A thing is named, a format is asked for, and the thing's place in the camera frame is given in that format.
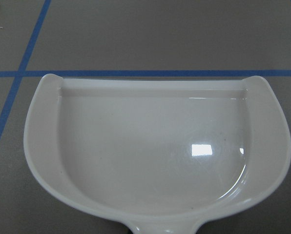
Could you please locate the beige plastic dustpan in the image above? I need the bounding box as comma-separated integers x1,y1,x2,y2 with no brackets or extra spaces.
23,74,291,234

